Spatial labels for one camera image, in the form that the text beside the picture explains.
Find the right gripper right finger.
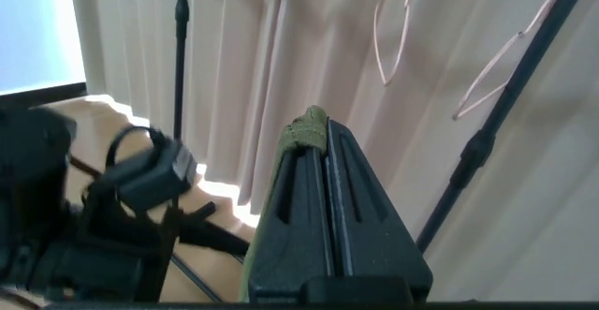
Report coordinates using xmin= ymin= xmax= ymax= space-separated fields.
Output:
xmin=327 ymin=119 xmax=434 ymax=303

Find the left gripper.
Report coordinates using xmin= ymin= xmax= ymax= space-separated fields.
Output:
xmin=27 ymin=200 xmax=251 ymax=303

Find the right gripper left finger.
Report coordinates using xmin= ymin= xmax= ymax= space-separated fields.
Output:
xmin=247 ymin=148 xmax=335 ymax=303

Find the green shirt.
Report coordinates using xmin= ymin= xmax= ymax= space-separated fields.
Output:
xmin=238 ymin=104 xmax=329 ymax=302

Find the pink clothes hanger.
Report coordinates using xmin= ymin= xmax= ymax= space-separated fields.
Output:
xmin=372 ymin=0 xmax=416 ymax=88
xmin=451 ymin=0 xmax=575 ymax=122

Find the black clothes rack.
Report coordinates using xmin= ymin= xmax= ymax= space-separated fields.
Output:
xmin=171 ymin=0 xmax=596 ymax=255

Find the beige curtain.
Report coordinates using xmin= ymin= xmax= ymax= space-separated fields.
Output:
xmin=67 ymin=0 xmax=599 ymax=303

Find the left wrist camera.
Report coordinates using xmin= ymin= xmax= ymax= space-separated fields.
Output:
xmin=83 ymin=136 xmax=198 ymax=217

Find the black cable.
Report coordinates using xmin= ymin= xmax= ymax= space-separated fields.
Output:
xmin=104 ymin=125 xmax=168 ymax=170

